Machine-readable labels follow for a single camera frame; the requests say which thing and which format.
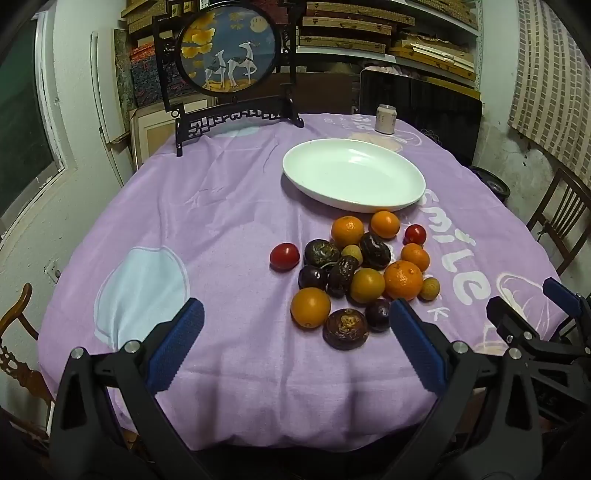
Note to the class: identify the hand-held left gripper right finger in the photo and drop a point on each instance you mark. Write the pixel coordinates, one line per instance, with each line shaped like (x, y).
(418, 346)

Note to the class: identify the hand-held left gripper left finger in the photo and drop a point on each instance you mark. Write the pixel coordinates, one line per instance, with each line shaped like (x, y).
(178, 341)

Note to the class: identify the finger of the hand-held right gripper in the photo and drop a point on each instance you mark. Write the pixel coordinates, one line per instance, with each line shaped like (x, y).
(561, 293)
(505, 318)

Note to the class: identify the pale yellow longan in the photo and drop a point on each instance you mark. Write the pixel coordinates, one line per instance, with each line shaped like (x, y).
(352, 252)
(426, 289)

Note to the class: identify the dimpled tangerine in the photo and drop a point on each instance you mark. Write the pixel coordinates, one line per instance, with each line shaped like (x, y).
(403, 279)
(415, 256)
(347, 230)

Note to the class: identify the dark brown water chestnut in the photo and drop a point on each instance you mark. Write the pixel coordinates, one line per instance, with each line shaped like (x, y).
(322, 252)
(374, 249)
(345, 328)
(341, 275)

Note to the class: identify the smooth orange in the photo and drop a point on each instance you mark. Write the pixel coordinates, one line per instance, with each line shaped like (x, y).
(310, 307)
(385, 224)
(367, 285)

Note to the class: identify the red cherry tomato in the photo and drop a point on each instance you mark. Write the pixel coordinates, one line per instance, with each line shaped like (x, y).
(414, 234)
(284, 256)

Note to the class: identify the white oval plate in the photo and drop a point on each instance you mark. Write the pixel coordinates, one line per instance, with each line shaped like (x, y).
(351, 170)

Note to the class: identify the wooden slat-back chair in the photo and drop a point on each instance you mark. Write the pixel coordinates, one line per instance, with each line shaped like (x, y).
(572, 181)

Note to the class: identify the black wheel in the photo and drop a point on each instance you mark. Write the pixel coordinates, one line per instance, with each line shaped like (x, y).
(496, 184)

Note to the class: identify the purple printed tablecloth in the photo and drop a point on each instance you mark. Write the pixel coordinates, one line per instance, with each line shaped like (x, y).
(207, 207)

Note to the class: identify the carved wooden chair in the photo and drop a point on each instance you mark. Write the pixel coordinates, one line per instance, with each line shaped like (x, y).
(16, 369)

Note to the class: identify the black panel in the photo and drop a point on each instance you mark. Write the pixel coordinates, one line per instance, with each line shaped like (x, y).
(438, 110)

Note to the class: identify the checkered curtain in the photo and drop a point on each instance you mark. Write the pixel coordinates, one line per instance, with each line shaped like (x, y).
(549, 69)

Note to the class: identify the pale drinks can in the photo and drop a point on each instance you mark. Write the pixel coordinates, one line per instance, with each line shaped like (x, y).
(385, 119)

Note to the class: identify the white leaning board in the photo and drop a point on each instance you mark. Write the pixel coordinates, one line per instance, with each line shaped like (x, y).
(106, 92)

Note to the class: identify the stack of patterned boxes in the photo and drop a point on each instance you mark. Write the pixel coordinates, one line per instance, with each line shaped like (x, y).
(145, 74)

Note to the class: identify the brown board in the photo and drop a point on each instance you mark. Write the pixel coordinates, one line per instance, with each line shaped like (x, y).
(318, 92)

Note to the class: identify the white framed window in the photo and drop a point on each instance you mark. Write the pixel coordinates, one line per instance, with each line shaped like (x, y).
(23, 115)

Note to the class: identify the round deer picture table screen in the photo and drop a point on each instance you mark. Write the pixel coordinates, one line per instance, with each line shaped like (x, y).
(226, 46)

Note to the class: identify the shelf of flat wooden boxes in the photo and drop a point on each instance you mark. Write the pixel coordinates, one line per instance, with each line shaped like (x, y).
(369, 27)

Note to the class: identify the white wall socket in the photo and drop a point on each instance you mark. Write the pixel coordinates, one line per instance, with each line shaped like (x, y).
(54, 270)

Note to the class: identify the wooden picture frame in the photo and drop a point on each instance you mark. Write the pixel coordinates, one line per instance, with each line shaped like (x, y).
(152, 134)

